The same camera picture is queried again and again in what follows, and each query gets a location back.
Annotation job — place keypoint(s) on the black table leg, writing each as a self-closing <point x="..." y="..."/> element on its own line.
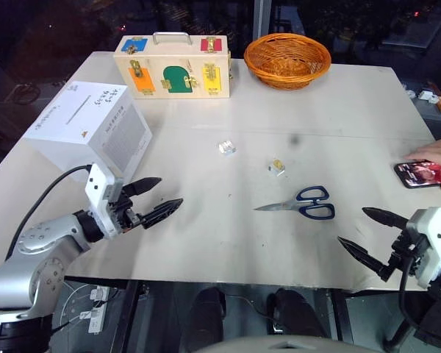
<point x="338" y="316"/>
<point x="126" y="316"/>

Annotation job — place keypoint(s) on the grey window frame post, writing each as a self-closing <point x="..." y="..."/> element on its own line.
<point x="262" y="25"/>

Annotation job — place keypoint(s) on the small yellow-white clip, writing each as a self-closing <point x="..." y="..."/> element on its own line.
<point x="276" y="167"/>

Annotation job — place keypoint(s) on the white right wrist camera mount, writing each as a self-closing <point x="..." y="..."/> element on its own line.
<point x="434" y="239"/>

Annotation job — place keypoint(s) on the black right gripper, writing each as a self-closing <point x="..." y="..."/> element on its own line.
<point x="408" y="246"/>

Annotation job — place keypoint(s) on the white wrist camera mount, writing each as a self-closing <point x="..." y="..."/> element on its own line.
<point x="96" y="191"/>
<point x="434" y="239"/>

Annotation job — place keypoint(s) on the person's bare hand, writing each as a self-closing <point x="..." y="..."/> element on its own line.
<point x="439" y="149"/>

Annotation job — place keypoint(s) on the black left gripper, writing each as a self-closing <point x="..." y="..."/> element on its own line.
<point x="123" y="215"/>

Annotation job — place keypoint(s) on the wooden latch lock box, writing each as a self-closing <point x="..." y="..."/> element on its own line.
<point x="176" y="55"/>

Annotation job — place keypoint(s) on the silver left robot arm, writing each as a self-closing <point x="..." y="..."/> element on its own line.
<point x="22" y="272"/>

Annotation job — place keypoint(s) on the black smartphone with red screen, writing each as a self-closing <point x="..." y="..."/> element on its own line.
<point x="419" y="174"/>

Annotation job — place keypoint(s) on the white power strip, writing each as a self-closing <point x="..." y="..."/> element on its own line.
<point x="95" y="320"/>

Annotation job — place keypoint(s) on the small white connector blocks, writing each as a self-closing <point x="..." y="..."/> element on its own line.
<point x="428" y="96"/>

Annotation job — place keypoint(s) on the orange wicker basket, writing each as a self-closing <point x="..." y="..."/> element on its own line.
<point x="275" y="79"/>

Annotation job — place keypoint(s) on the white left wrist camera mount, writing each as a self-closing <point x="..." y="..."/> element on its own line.
<point x="96" y="191"/>

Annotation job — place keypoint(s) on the white cardboard box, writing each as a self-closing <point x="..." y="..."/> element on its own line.
<point x="77" y="110"/>

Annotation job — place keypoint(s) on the dark rounded shape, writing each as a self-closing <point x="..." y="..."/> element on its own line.
<point x="297" y="312"/>

